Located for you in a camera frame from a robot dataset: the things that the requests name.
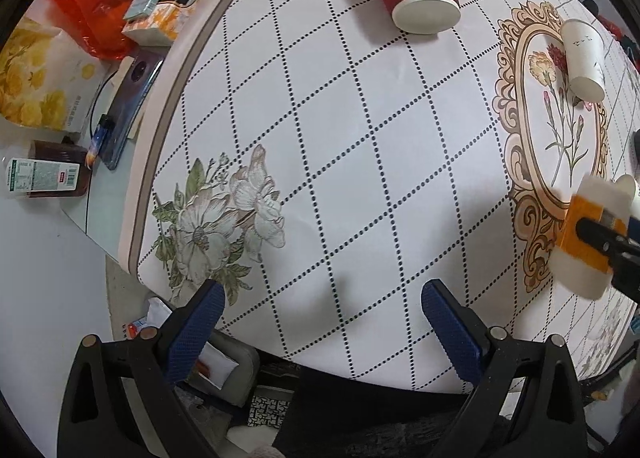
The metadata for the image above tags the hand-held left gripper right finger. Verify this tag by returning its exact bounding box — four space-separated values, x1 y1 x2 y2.
421 279 587 458

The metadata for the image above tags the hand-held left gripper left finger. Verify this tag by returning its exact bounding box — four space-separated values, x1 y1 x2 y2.
57 280 227 458

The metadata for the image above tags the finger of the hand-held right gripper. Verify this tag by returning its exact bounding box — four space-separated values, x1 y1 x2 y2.
575 218 640 259
606 250 640 303

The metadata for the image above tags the plain white paper cup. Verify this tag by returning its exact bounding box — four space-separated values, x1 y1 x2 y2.
559 18 607 102

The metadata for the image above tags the white pouch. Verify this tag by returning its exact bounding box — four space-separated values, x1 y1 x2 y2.
196 342 239 387

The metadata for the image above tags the red white packet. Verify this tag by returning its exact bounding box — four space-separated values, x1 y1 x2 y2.
122 297 174 340

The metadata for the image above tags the grey bin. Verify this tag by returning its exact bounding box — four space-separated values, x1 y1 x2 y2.
197 332 262 408

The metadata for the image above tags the black white patterned box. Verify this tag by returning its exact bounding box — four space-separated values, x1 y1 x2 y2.
247 389 292 428

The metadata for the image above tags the dark cloth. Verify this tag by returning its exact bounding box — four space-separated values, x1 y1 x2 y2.
287 367 473 458

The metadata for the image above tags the blue lighter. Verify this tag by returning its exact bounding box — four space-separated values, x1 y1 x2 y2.
85 113 115 170

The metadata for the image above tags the floral checked tablecloth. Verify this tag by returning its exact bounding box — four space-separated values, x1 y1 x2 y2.
117 0 640 395

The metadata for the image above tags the dark liquid bottle white label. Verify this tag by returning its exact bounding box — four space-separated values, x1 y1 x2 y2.
3 140 94 199

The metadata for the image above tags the dark blue smartphone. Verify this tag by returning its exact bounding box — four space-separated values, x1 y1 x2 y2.
102 48 166 171

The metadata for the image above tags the yellow flower printed bag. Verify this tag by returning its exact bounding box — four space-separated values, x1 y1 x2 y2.
0 16 99 135

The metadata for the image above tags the red plastic bag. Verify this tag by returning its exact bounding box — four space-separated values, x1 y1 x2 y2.
45 0 201 63

